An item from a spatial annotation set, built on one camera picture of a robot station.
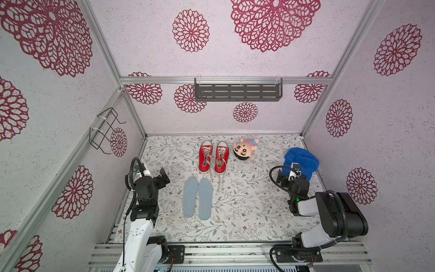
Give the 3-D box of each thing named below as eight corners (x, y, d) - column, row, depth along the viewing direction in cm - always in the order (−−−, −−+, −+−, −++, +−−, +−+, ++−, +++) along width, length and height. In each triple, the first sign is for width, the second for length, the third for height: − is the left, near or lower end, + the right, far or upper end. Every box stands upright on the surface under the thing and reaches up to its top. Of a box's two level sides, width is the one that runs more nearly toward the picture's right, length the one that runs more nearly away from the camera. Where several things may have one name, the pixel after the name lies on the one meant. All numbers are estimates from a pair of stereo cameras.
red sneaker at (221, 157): (214, 175, 102) (214, 170, 98) (215, 145, 117) (215, 140, 113) (229, 175, 102) (230, 170, 98) (227, 145, 117) (228, 140, 113)
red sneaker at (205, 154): (198, 174, 103) (197, 168, 98) (201, 145, 118) (200, 139, 113) (212, 174, 103) (212, 168, 98) (212, 145, 118) (212, 139, 113)
